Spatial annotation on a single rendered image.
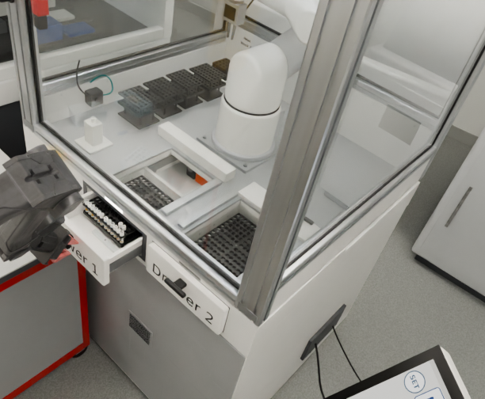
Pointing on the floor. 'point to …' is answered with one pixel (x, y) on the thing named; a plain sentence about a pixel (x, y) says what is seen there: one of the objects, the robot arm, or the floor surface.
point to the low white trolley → (23, 308)
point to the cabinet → (208, 390)
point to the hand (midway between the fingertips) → (71, 246)
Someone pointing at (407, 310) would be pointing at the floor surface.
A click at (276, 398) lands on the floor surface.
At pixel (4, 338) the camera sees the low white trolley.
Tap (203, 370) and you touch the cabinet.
